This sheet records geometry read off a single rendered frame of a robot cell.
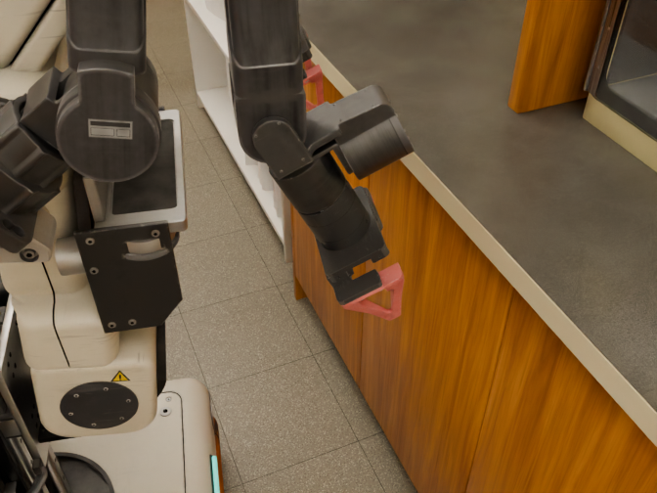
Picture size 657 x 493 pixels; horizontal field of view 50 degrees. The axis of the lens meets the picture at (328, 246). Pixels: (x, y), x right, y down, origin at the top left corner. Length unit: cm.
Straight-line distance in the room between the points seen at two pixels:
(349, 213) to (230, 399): 130
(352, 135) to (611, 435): 50
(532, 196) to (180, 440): 89
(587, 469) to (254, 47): 69
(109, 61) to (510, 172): 67
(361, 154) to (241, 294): 158
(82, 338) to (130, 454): 62
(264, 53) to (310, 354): 151
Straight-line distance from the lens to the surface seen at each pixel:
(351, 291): 68
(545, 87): 121
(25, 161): 61
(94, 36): 55
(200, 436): 154
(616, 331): 86
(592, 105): 120
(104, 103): 55
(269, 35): 56
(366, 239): 68
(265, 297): 216
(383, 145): 62
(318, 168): 63
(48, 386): 101
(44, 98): 59
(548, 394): 100
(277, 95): 57
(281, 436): 184
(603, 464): 97
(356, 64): 133
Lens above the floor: 153
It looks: 41 degrees down
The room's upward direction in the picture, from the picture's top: straight up
